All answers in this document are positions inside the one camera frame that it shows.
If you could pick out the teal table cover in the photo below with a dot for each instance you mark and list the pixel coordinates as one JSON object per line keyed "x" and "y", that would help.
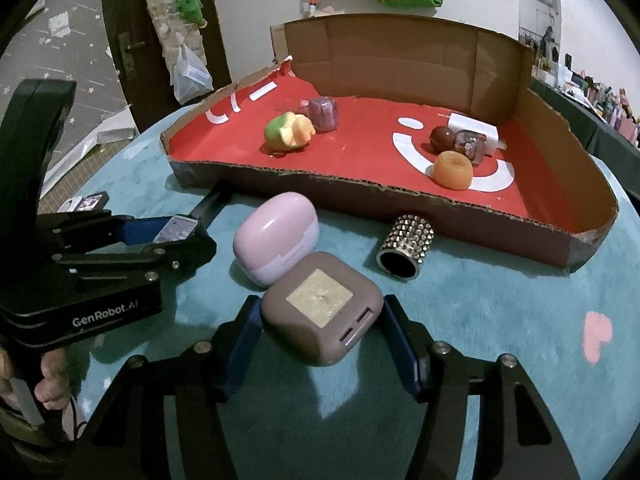
{"x": 500, "y": 320}

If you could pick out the cardboard box with red inside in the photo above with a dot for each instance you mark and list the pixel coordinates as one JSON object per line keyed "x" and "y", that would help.
{"x": 360, "y": 150}

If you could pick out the table with dark cloth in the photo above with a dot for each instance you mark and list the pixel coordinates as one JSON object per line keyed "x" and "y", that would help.
{"x": 615, "y": 140}

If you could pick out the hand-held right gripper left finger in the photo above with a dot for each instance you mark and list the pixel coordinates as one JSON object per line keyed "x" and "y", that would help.
{"x": 242, "y": 345}

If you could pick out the green plush toy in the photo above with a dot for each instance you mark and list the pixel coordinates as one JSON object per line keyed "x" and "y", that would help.
{"x": 191, "y": 7}

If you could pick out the red-brown ball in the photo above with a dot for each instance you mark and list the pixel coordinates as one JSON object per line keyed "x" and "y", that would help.
{"x": 442, "y": 139}

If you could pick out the clear hanging organizer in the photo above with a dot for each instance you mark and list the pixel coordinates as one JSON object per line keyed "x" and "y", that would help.
{"x": 160, "y": 5}

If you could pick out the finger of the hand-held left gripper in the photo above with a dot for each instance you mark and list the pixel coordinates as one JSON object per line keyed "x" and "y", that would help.
{"x": 165, "y": 260}
{"x": 142, "y": 230}

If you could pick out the green yellow rubber toy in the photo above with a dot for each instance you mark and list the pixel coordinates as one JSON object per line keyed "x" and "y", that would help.
{"x": 280, "y": 132}

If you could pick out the row of cosmetic bottles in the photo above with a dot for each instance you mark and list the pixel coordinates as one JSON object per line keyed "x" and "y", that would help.
{"x": 600, "y": 95}

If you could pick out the white charger block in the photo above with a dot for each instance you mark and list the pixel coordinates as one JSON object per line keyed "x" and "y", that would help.
{"x": 467, "y": 121}

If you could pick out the purple white cosmetic tube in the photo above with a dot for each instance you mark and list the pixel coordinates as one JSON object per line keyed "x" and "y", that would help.
{"x": 323, "y": 114}

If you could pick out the brown square case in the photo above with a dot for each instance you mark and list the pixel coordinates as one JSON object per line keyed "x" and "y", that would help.
{"x": 320, "y": 320}

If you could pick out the pink oval case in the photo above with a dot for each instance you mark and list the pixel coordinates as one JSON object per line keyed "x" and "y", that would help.
{"x": 272, "y": 230}

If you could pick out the person's left hand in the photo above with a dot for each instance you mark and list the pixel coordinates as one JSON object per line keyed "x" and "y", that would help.
{"x": 52, "y": 380}

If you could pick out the gold studded cylinder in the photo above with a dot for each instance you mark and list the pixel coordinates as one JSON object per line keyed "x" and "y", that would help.
{"x": 407, "y": 240}

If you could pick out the white plastic bag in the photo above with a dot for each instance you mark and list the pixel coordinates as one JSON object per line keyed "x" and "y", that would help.
{"x": 192, "y": 80}

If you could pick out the dark brown door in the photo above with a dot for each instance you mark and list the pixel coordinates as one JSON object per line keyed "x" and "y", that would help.
{"x": 220, "y": 35}

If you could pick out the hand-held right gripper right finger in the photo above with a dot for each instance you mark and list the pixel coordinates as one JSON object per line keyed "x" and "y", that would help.
{"x": 402, "y": 350}

